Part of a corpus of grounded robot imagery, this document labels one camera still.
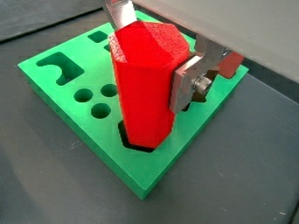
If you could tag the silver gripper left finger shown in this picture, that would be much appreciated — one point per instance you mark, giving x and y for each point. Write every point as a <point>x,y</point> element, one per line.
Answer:
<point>120,13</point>

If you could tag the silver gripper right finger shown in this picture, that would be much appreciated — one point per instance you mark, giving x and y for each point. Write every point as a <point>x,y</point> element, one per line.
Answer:
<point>190,75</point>

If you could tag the red hexagonal prism peg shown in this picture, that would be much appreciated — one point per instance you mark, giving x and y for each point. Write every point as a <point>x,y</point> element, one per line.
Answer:
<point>147,50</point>

